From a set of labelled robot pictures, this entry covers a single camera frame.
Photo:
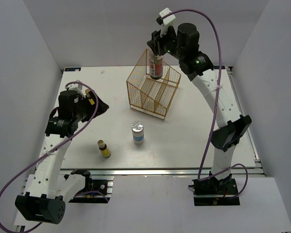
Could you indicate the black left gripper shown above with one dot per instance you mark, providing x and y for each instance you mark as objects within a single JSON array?
[{"x": 102, "y": 107}]

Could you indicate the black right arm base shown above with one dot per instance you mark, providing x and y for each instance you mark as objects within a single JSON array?
[{"x": 214, "y": 192}]

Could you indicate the white granule jar blue label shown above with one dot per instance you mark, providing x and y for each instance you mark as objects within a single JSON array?
[{"x": 137, "y": 128}]

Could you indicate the blue corner label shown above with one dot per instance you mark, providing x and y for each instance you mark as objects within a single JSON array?
[
  {"x": 72, "y": 69},
  {"x": 217, "y": 67}
]

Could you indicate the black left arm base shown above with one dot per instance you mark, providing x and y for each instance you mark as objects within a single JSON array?
[{"x": 95, "y": 191}]

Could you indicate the blue corner label left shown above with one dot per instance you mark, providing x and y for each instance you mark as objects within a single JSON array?
[{"x": 72, "y": 69}]

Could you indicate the gold wire mesh rack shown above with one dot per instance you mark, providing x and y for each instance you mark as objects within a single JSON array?
[{"x": 152, "y": 97}]

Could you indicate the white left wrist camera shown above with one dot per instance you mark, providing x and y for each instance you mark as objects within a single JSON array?
[{"x": 76, "y": 87}]

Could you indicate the dark sauce bottle red label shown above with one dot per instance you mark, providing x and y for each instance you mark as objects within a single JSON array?
[{"x": 155, "y": 66}]

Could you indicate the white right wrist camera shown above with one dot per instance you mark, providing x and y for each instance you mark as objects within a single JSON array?
[{"x": 164, "y": 21}]

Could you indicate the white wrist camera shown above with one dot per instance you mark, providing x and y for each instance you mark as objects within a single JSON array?
[
  {"x": 76, "y": 87},
  {"x": 164, "y": 21}
]

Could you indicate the blue corner label right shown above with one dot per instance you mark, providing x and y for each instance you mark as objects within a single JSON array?
[{"x": 217, "y": 67}]

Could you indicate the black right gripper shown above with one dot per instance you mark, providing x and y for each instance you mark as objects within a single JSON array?
[{"x": 156, "y": 42}]

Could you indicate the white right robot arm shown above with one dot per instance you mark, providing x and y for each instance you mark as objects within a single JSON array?
[{"x": 183, "y": 45}]

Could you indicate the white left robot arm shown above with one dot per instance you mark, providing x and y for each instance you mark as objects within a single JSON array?
[{"x": 44, "y": 200}]

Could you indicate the small yellow label bottle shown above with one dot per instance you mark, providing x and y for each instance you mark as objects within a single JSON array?
[{"x": 103, "y": 149}]

